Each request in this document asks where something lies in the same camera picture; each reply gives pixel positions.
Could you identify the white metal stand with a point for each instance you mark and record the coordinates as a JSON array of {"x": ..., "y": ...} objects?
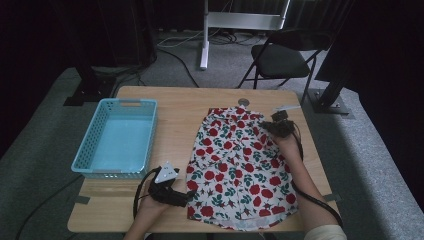
[{"x": 240, "y": 20}]

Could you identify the light blue plastic basket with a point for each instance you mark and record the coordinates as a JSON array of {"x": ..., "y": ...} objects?
[{"x": 121, "y": 143}]

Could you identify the black stand with flat base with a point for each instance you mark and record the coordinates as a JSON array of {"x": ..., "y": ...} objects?
[{"x": 88, "y": 90}]

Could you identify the red floral white garment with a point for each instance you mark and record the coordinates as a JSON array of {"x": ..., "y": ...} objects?
[{"x": 238, "y": 170}]

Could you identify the black post on metal plate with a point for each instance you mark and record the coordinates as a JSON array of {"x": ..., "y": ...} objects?
[{"x": 330, "y": 100}]

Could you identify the black folding chair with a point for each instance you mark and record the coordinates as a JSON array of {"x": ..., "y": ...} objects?
[{"x": 280, "y": 60}]

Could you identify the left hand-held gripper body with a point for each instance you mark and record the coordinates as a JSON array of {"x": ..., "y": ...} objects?
[{"x": 163, "y": 195}]

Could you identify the person's right hand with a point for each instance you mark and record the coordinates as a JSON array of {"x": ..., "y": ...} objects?
[{"x": 290, "y": 148}]

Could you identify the grey round table grommet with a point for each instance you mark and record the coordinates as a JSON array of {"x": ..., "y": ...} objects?
[{"x": 243, "y": 101}]

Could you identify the grey tape strip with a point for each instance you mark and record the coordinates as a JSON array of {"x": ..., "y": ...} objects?
[
  {"x": 82, "y": 200},
  {"x": 331, "y": 197}
]

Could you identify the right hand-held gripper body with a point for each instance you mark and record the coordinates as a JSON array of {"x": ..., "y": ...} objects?
[{"x": 283, "y": 128}]

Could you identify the dark cabinet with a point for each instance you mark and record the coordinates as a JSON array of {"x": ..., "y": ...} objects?
[{"x": 128, "y": 33}]

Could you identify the person's left hand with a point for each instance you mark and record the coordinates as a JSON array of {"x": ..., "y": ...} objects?
[{"x": 151, "y": 208}]

